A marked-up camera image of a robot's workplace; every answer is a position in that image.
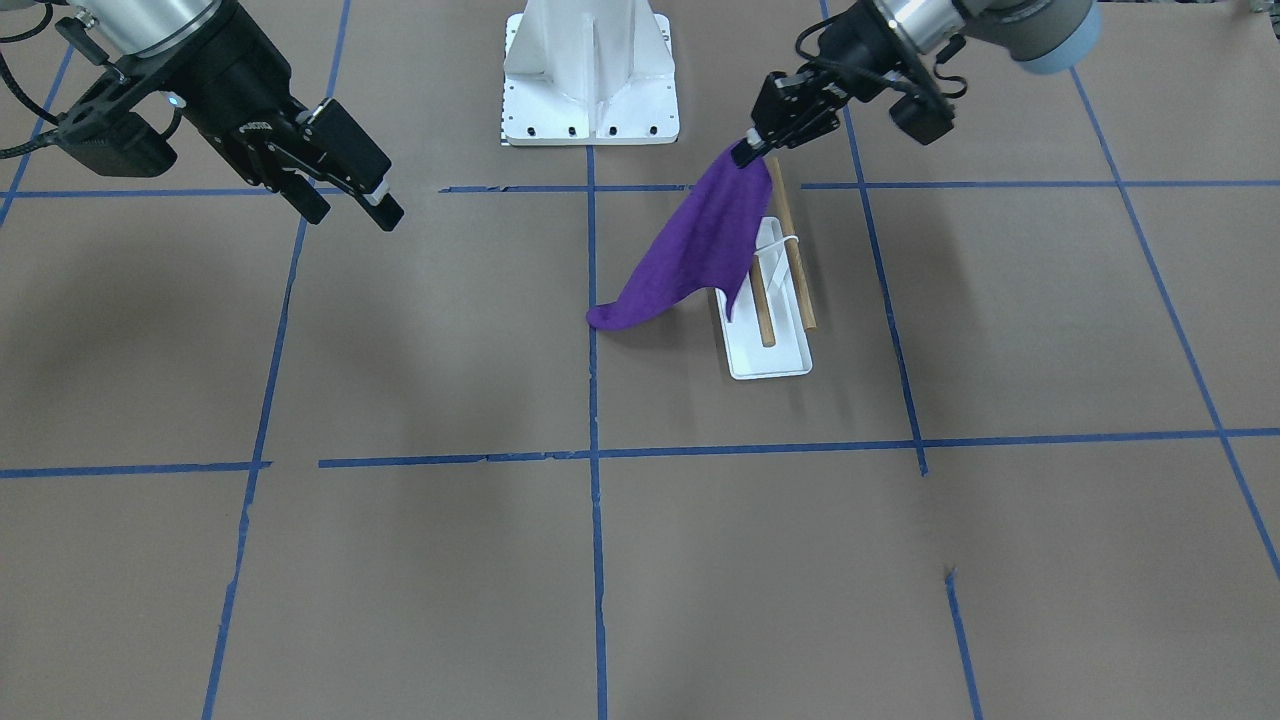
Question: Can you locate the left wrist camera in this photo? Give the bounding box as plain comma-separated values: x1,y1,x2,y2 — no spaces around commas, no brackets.
890,87,955,146

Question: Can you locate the wooden rack rod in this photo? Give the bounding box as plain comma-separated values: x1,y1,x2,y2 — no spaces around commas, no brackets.
749,255,777,348
765,155,818,332

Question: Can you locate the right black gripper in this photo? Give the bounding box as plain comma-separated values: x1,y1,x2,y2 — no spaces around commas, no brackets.
163,5,404,232

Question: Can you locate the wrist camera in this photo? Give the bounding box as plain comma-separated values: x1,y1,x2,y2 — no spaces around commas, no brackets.
55,108,186,178
890,87,955,146

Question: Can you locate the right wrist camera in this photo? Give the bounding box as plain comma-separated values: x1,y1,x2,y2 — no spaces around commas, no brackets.
55,108,186,178

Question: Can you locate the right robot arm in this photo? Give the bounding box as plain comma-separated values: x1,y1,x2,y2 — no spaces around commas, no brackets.
51,1,404,231

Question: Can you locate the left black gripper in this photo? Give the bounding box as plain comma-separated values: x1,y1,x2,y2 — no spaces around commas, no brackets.
731,5,919,168

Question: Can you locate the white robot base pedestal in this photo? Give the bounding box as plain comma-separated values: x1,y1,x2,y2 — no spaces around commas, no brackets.
500,1,681,147

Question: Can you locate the purple towel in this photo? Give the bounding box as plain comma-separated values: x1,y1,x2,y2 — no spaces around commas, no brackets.
586,145,773,331

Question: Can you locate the white towel rack base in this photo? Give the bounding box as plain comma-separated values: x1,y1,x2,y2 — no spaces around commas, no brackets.
714,217,813,380

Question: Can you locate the wooden rack rod inner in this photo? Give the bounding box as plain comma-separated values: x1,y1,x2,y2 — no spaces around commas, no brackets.
749,255,777,348

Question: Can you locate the wooden rack rod outer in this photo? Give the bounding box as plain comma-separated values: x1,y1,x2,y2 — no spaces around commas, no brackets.
765,155,818,332

